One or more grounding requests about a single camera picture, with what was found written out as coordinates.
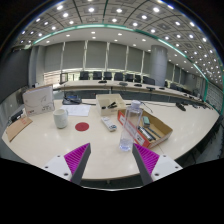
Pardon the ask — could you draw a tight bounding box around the white ceramic cup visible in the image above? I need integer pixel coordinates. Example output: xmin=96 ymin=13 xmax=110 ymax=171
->
xmin=52 ymin=108 xmax=70 ymax=130

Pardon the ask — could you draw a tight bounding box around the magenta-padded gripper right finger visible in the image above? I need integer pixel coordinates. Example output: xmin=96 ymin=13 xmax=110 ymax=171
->
xmin=131 ymin=142 xmax=183 ymax=186

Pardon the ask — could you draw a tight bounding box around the clear plastic water bottle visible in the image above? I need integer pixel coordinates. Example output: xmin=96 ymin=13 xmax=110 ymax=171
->
xmin=119 ymin=99 xmax=144 ymax=153

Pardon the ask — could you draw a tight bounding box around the group of ceiling lights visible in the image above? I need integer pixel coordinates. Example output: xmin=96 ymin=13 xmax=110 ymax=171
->
xmin=13 ymin=0 xmax=224 ymax=84

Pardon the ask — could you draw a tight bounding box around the black desk telephone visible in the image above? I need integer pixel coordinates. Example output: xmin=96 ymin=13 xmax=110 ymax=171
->
xmin=62 ymin=94 xmax=83 ymax=106

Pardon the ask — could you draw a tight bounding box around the white remote control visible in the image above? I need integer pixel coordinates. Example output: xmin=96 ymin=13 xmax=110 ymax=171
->
xmin=100 ymin=116 xmax=118 ymax=132

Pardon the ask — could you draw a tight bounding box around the row of black office chairs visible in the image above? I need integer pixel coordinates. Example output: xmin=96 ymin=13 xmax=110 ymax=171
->
xmin=78 ymin=70 xmax=156 ymax=86

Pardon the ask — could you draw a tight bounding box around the white cardboard paper box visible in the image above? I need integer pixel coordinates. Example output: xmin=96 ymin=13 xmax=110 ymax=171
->
xmin=22 ymin=84 xmax=56 ymax=117

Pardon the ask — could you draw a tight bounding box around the brown paper envelope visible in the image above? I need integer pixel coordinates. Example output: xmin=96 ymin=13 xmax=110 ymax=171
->
xmin=5 ymin=115 xmax=34 ymax=143

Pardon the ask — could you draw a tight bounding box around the black monitor on stand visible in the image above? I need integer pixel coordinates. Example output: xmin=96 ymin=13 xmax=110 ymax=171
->
xmin=59 ymin=72 xmax=69 ymax=85

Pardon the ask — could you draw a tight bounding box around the long curved conference desk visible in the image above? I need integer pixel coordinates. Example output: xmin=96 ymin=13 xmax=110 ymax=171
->
xmin=53 ymin=79 xmax=214 ymax=108

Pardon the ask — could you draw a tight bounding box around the black power strip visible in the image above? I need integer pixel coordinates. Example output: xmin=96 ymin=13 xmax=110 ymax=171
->
xmin=9 ymin=109 xmax=25 ymax=124

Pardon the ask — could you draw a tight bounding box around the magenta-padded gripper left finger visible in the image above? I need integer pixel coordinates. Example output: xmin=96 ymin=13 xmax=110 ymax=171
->
xmin=41 ymin=142 xmax=92 ymax=185

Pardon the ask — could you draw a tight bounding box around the small open beige cardboard box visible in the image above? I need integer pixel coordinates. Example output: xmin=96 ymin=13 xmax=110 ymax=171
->
xmin=95 ymin=93 xmax=127 ymax=117

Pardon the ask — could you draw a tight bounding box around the white paper sheet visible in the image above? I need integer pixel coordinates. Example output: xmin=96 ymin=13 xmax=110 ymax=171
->
xmin=60 ymin=104 xmax=92 ymax=117

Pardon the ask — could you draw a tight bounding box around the flat round red coaster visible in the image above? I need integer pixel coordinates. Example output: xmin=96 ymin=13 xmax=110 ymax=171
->
xmin=74 ymin=121 xmax=90 ymax=132

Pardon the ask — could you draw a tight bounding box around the open red-sided cardboard box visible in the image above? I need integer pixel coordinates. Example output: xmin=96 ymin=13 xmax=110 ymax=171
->
xmin=117 ymin=107 xmax=174 ymax=149

